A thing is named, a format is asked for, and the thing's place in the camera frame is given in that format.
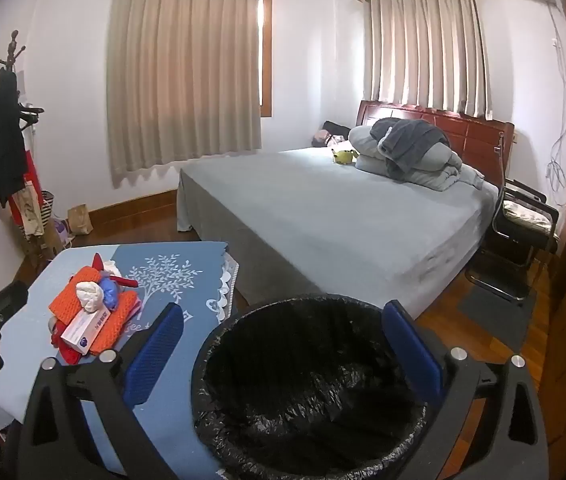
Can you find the bed with grey sheet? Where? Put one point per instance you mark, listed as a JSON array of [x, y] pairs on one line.
[[323, 210]]

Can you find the brown paper bag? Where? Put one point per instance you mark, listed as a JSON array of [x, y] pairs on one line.
[[80, 221]]

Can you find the yellow plush toy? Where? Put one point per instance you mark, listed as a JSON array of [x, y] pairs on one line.
[[343, 156]]

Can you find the wooden coat rack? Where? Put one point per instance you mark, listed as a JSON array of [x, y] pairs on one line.
[[13, 45]]

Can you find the trash bin with black liner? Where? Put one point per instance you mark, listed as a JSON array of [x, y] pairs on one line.
[[308, 390]]

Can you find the orange knitted cloth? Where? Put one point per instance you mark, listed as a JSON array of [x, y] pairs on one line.
[[70, 287]]

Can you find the grey floor mat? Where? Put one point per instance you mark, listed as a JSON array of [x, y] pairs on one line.
[[498, 317]]

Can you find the dark grey blanket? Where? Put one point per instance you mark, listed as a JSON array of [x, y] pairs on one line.
[[408, 137]]

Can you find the patterned chair cushion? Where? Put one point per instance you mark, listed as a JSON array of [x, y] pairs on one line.
[[525, 212]]

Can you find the narrow beige curtain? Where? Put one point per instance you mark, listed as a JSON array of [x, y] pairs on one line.
[[428, 50]]

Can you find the wooden window frame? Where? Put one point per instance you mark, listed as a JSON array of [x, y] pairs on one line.
[[266, 60]]

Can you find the beige tote bag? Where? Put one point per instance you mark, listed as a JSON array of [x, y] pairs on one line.
[[30, 210]]

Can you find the cream knitted cloth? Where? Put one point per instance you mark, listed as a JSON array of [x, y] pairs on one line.
[[111, 266]]

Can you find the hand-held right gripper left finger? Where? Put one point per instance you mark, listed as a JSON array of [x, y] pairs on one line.
[[155, 355]]

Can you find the blue tree print tablecloth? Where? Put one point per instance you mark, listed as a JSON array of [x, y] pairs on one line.
[[173, 270]]

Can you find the folded light grey duvet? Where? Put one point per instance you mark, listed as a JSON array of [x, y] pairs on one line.
[[438, 177]]

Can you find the blue bag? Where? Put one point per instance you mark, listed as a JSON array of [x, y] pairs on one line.
[[111, 292]]

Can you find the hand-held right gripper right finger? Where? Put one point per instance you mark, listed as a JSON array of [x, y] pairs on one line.
[[413, 355]]

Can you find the black coat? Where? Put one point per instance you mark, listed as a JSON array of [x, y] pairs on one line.
[[0, 135]]

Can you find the black metal chair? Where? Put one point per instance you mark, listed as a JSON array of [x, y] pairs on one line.
[[518, 240]]

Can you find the black bag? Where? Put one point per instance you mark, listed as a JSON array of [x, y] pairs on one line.
[[338, 129]]

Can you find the pink soft toy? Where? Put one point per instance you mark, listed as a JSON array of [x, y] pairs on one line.
[[322, 138]]

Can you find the striped bag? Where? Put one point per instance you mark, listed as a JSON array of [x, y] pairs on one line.
[[48, 210]]

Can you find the black clothes hanger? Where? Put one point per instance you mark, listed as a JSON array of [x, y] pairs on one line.
[[30, 112]]

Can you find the red wooden headboard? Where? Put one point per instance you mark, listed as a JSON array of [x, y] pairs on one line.
[[478, 135]]

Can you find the wide beige curtain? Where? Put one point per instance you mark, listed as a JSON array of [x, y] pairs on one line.
[[183, 75]]

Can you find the red glove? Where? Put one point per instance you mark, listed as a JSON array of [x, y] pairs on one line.
[[125, 281]]

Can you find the white tissue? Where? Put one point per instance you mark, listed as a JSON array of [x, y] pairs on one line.
[[90, 296]]

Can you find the white carton box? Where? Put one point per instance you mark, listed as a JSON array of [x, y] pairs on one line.
[[88, 331]]

